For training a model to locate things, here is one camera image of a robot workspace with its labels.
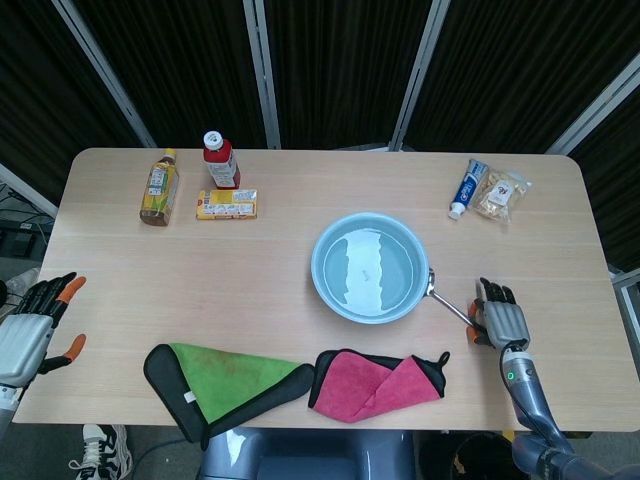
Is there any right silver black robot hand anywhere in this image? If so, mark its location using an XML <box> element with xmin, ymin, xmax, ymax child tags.
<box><xmin>466</xmin><ymin>277</ymin><xmax>531</xmax><ymax>350</ymax></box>

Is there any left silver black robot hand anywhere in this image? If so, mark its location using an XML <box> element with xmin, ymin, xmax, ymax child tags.
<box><xmin>0</xmin><ymin>272</ymin><xmax>87</xmax><ymax>389</ymax></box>

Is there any metal spoon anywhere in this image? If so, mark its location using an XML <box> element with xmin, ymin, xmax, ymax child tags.
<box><xmin>426</xmin><ymin>267</ymin><xmax>479</xmax><ymax>329</ymax></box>

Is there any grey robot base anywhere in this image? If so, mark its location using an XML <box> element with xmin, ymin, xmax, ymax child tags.
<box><xmin>197</xmin><ymin>427</ymin><xmax>416</xmax><ymax>480</ymax></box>

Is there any light blue bowl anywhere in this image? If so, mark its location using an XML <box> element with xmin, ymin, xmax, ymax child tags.
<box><xmin>310</xmin><ymin>212</ymin><xmax>430</xmax><ymax>326</ymax></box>

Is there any clear snack bag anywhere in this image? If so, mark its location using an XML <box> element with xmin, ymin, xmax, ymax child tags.
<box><xmin>472</xmin><ymin>168</ymin><xmax>533</xmax><ymax>225</ymax></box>

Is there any white black sneaker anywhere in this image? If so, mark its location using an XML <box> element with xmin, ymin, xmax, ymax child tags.
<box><xmin>68</xmin><ymin>423</ymin><xmax>134</xmax><ymax>480</ymax></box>

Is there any black trash bin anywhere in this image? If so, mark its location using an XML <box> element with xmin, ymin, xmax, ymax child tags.
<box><xmin>418</xmin><ymin>432</ymin><xmax>521</xmax><ymax>480</ymax></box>

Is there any blue white toothpaste tube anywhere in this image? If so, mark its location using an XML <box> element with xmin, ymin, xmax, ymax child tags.
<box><xmin>447</xmin><ymin>158</ymin><xmax>489</xmax><ymax>221</ymax></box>

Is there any pink cloth black backing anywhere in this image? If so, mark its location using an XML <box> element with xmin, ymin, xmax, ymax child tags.
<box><xmin>307</xmin><ymin>348</ymin><xmax>451</xmax><ymax>425</ymax></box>

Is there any tea bottle yellow label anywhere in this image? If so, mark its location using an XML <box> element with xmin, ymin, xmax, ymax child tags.
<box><xmin>138</xmin><ymin>148</ymin><xmax>180</xmax><ymax>227</ymax></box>

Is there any green cloth black backing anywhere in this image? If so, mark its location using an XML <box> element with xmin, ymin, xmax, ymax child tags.
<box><xmin>143</xmin><ymin>342</ymin><xmax>316</xmax><ymax>450</ymax></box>

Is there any yellow cardboard box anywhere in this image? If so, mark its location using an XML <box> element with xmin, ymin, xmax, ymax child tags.
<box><xmin>195</xmin><ymin>188</ymin><xmax>260</xmax><ymax>221</ymax></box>

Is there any red juice bottle white cap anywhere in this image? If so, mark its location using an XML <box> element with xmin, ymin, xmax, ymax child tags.
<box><xmin>201</xmin><ymin>130</ymin><xmax>242</xmax><ymax>191</ymax></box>

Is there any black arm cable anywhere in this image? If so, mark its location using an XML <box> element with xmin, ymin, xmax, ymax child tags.
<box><xmin>499</xmin><ymin>349</ymin><xmax>540</xmax><ymax>435</ymax></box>

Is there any grey partition post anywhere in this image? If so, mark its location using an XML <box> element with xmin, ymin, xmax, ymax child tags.
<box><xmin>389</xmin><ymin>0</ymin><xmax>454</xmax><ymax>151</ymax></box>
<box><xmin>243</xmin><ymin>0</ymin><xmax>282</xmax><ymax>150</ymax></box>
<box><xmin>544</xmin><ymin>59</ymin><xmax>640</xmax><ymax>156</ymax></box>
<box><xmin>0</xmin><ymin>162</ymin><xmax>59</xmax><ymax>219</ymax></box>
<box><xmin>52</xmin><ymin>0</ymin><xmax>157</xmax><ymax>149</ymax></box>

